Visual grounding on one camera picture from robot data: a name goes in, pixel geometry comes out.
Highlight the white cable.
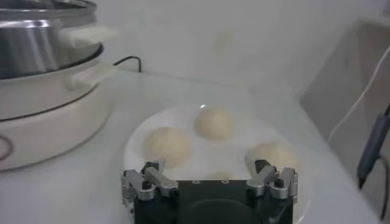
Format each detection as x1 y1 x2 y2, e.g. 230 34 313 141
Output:
327 45 390 144

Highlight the stainless steel steamer basket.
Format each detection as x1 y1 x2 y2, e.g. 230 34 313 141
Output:
0 0 118 80

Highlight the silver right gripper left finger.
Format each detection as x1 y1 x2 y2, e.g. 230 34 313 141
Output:
121 157 179 211

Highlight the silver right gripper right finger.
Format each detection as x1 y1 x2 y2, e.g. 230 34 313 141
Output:
244 155 299 203

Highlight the white steamed baozi bun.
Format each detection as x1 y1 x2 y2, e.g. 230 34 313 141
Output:
194 106 235 142
143 126 193 168
205 170 237 181
248 140 301 176

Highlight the black cooker power cord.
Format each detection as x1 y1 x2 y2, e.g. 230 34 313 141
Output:
113 55 143 73

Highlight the white round plate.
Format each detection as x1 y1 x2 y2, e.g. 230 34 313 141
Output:
123 103 311 224

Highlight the cream electric cooker pot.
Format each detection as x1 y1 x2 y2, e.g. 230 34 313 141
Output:
0 57 119 173

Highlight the black cable with inline controller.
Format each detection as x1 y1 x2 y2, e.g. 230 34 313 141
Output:
356 103 390 222

